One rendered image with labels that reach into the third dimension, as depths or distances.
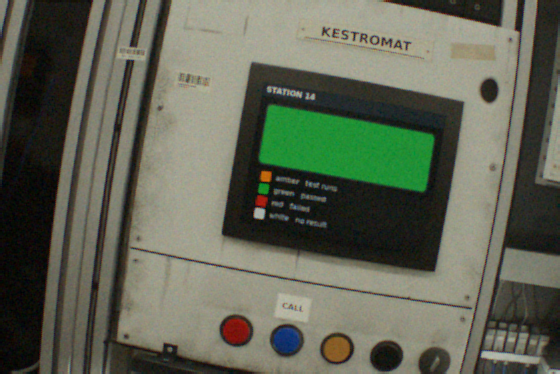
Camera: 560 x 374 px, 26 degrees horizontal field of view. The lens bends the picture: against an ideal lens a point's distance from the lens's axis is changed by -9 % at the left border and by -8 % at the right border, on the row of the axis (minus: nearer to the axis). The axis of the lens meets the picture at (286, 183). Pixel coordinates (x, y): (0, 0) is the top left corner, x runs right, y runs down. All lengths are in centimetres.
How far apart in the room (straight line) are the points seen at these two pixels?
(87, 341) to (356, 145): 41
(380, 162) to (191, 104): 23
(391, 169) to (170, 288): 29
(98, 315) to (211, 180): 22
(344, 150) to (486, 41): 22
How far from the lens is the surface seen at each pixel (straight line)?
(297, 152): 146
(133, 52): 153
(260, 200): 147
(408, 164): 146
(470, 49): 149
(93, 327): 157
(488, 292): 151
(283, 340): 150
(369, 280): 150
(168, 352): 153
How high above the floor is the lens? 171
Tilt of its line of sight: 4 degrees down
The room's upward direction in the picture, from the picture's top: 10 degrees clockwise
